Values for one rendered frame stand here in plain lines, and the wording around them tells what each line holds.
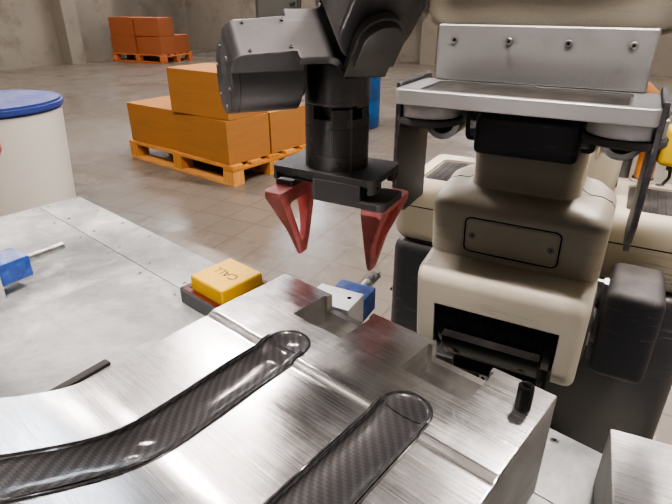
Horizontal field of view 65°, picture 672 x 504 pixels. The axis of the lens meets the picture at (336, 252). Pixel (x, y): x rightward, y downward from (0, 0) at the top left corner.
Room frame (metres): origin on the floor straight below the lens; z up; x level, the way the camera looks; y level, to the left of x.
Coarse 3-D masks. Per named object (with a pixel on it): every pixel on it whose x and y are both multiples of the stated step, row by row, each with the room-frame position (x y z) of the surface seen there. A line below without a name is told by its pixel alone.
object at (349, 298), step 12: (372, 276) 0.54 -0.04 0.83; (324, 288) 0.48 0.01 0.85; (336, 288) 0.48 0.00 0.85; (348, 288) 0.50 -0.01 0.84; (360, 288) 0.50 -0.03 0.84; (372, 288) 0.50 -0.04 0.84; (336, 300) 0.45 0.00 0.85; (348, 300) 0.45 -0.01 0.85; (360, 300) 0.46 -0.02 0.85; (372, 300) 0.49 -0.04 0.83; (348, 312) 0.43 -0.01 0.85; (360, 312) 0.46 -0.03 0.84
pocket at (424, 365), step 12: (432, 348) 0.33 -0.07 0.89; (420, 360) 0.32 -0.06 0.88; (432, 360) 0.33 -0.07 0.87; (420, 372) 0.32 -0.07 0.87; (432, 372) 0.33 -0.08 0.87; (444, 372) 0.32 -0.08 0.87; (456, 372) 0.31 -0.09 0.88; (432, 384) 0.31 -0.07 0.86; (444, 384) 0.31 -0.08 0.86; (456, 384) 0.31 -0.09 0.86; (468, 384) 0.30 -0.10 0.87; (480, 384) 0.30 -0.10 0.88; (456, 396) 0.30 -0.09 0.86; (468, 396) 0.30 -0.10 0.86
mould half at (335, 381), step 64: (256, 320) 0.36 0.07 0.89; (384, 320) 0.36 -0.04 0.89; (128, 384) 0.29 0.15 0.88; (320, 384) 0.28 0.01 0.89; (384, 384) 0.28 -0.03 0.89; (512, 384) 0.28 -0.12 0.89; (0, 448) 0.21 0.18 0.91; (192, 448) 0.23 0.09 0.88; (256, 448) 0.23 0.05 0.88; (320, 448) 0.23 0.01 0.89; (448, 448) 0.23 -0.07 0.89; (512, 448) 0.23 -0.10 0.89
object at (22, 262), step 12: (0, 252) 0.59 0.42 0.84; (12, 252) 0.59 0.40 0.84; (36, 252) 0.61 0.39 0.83; (48, 252) 0.62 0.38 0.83; (0, 264) 0.55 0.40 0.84; (12, 264) 0.56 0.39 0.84; (24, 264) 0.57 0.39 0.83; (0, 276) 0.55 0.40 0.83; (12, 276) 0.56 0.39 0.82; (24, 276) 0.57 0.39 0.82; (0, 288) 0.54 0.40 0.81
